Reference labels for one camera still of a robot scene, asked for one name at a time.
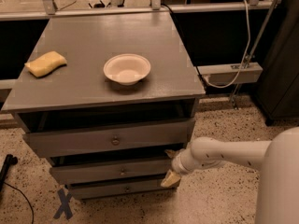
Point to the yellow sponge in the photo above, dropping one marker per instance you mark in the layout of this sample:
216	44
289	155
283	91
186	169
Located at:
45	64

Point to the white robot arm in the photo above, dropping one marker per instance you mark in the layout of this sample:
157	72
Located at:
276	160

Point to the grey bottom drawer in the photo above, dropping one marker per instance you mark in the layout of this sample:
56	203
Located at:
116	187

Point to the black stand foot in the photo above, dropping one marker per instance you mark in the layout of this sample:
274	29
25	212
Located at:
9	160

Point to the grey top drawer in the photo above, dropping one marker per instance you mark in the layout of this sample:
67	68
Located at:
85	141

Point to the white paper bowl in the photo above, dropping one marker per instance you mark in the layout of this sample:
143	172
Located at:
127	69

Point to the grey drawer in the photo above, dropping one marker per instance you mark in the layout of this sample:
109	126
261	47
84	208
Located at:
116	187
110	170
85	141

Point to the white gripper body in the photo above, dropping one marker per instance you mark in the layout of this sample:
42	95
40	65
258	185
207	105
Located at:
177	164

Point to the grey wooden drawer cabinet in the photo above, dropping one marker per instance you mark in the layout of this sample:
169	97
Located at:
79	95

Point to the grey metal rail frame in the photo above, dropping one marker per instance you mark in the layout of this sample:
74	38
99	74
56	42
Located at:
24	10

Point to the dark cabinet at right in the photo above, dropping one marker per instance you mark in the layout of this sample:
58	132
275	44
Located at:
277	90

